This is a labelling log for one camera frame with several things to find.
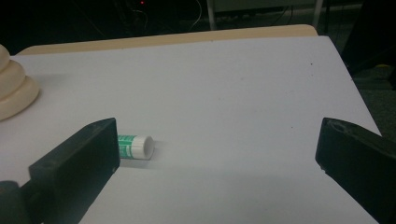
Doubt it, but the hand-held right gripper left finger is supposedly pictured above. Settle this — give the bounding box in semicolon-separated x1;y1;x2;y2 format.
28;117;121;224

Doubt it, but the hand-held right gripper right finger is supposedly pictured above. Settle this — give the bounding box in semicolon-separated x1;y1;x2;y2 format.
315;117;396;224

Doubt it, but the green and white glue stick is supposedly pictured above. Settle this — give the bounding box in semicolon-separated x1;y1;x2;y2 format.
117;133;155;161

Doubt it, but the cream ribbed holder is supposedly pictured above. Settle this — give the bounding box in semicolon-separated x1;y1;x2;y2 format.
0;44;41;122

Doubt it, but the white metal stand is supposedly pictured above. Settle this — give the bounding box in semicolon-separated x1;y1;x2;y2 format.
205;0;325;32

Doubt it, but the white cable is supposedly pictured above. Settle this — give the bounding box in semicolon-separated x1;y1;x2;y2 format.
186;0;204;32

